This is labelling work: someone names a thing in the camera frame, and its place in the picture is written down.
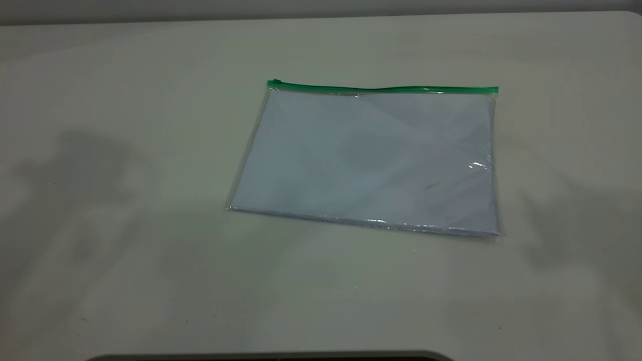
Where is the dark curved base panel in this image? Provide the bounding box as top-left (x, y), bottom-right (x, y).
top-left (85, 350), bottom-right (454, 361)

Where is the clear zip bag green strip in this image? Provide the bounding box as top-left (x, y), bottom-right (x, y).
top-left (224, 79), bottom-right (504, 241)

